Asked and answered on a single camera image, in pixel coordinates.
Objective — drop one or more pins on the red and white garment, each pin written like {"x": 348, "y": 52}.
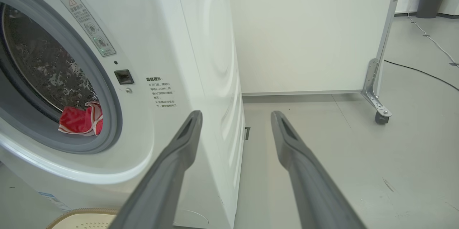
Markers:
{"x": 77, "y": 121}

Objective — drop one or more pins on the white partition panel with caster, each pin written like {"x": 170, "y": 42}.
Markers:
{"x": 304, "y": 32}

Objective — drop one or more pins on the grey warning sticker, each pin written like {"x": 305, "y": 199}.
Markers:
{"x": 88, "y": 24}

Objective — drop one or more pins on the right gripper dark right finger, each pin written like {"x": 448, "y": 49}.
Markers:
{"x": 308, "y": 186}

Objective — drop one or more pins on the blue energy label sticker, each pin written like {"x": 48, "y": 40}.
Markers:
{"x": 53, "y": 200}

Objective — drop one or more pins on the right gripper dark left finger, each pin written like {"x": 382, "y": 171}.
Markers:
{"x": 168, "y": 179}

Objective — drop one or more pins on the cream perforated laundry basket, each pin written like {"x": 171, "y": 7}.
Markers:
{"x": 86, "y": 220}

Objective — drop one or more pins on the white front-load washing machine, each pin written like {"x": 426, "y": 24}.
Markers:
{"x": 172, "y": 42}

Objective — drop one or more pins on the dark grey trash bin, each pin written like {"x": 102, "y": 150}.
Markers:
{"x": 430, "y": 5}

